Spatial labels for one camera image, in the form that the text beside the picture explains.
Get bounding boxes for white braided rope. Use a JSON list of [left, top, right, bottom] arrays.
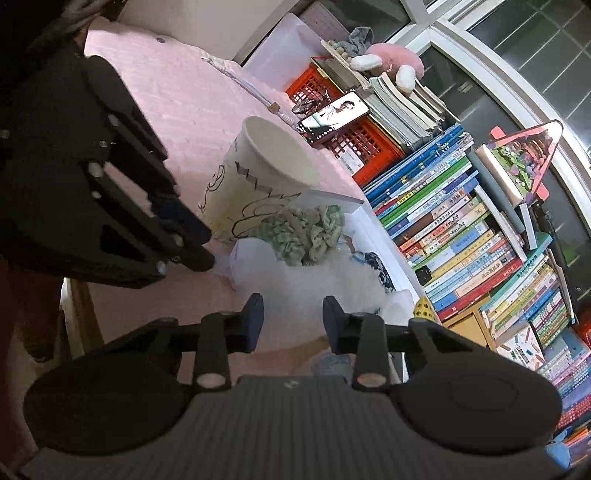
[[202, 52, 297, 126]]

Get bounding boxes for yellow sequin toy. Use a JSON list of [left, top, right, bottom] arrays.
[[413, 297, 440, 322]]

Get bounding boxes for dark blue embroidered pouch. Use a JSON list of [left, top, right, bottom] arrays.
[[358, 251, 399, 294]]

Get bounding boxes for pink striped tablecloth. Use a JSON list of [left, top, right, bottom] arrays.
[[83, 18, 366, 366]]

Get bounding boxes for stack of paperback books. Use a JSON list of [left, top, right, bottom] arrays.
[[321, 39, 450, 154]]

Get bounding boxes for white board sheets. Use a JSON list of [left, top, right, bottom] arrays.
[[244, 11, 325, 94]]

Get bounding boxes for row of upright books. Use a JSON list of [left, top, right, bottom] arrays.
[[362, 124, 591, 428]]

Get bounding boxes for red plastic basket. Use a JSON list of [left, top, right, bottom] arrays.
[[573, 320, 591, 352]]

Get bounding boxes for smartphone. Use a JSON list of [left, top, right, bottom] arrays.
[[298, 91, 370, 149]]

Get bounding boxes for miniature bicycle model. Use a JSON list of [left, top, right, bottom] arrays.
[[291, 91, 334, 116]]

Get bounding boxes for blue alien plush toy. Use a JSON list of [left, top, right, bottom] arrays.
[[545, 428, 579, 468]]

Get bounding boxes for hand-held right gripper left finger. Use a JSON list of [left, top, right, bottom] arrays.
[[104, 293, 265, 392]]

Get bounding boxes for white window frame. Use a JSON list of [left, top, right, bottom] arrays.
[[397, 0, 591, 223]]

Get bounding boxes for pink and white plush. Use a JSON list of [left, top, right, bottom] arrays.
[[348, 43, 426, 96]]

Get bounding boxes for grey plush toy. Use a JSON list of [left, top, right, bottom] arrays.
[[335, 27, 376, 59]]

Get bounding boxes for pencil print box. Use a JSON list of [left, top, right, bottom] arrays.
[[498, 322, 546, 371]]

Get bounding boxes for wooden drawer organizer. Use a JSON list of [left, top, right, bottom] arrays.
[[442, 308, 496, 348]]

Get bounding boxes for red plastic crate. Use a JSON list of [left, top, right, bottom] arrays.
[[284, 62, 408, 188]]

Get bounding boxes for cat drawing paper cup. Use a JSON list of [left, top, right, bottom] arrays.
[[198, 116, 322, 243]]

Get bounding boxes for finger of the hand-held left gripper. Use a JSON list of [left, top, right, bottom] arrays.
[[88, 161, 213, 243], [69, 219, 216, 289]]

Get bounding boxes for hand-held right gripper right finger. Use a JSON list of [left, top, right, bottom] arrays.
[[322, 295, 481, 392]]

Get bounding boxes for white fluffy plush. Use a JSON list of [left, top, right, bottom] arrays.
[[263, 254, 389, 325]]

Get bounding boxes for green checked cloth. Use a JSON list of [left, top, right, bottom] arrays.
[[256, 205, 345, 267]]

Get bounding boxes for grid cutting mat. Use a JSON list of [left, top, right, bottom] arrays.
[[299, 0, 352, 43]]

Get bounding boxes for triangular miniature house model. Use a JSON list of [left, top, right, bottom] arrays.
[[468, 119, 565, 207]]

